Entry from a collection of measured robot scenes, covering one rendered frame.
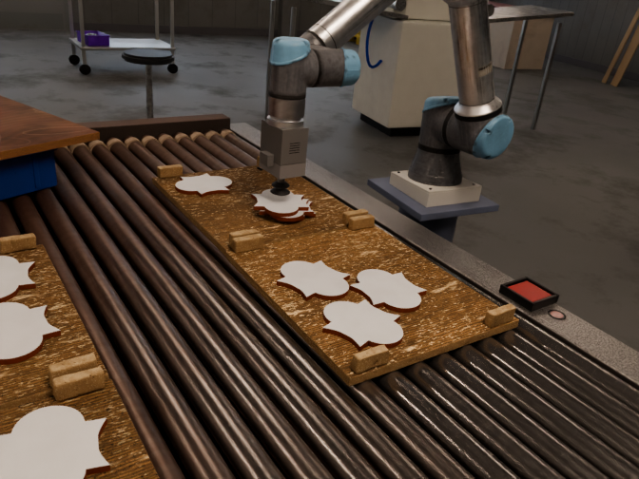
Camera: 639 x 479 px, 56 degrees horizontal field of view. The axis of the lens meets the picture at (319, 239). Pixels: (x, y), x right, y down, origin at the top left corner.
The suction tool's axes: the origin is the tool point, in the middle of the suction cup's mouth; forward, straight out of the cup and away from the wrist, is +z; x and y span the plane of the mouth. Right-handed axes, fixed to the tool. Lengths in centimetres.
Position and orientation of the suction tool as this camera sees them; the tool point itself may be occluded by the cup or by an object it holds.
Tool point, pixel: (280, 191)
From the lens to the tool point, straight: 130.1
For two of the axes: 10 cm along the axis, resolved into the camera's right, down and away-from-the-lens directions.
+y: 5.7, 4.1, -7.2
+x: 8.2, -1.8, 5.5
